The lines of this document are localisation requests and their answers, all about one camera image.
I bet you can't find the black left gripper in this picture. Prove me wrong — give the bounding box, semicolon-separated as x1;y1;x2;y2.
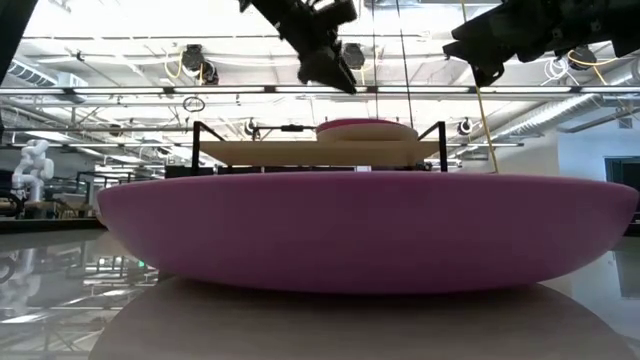
259;0;358;95

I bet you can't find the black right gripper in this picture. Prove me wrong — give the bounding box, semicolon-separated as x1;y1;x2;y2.
443;0;624;89

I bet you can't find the hot pink plate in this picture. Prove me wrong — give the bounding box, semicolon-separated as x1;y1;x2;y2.
316;117;407;129

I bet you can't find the pale peach plate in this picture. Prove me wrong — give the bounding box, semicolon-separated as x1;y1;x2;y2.
316;123;420;144

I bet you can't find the wooden shelf with black legs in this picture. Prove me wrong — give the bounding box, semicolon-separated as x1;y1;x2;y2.
191;119;449;175

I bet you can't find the purple plate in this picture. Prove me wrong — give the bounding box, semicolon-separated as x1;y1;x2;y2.
96;171;640;295

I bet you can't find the dark door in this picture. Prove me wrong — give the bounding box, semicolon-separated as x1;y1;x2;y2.
603;156;640;224

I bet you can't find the white air vent unit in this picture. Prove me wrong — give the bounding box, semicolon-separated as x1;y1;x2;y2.
4;58;90;104

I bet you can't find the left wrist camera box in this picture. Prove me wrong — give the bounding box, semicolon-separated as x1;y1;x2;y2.
313;0;359;26

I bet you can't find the yellow cable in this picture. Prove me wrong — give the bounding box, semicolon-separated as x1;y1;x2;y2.
458;0;500;175

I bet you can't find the silver ventilation duct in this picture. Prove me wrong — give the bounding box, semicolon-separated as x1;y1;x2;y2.
492;62;640;144

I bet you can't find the black aluminium rig frame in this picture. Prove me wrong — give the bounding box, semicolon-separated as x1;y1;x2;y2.
0;0;40;85

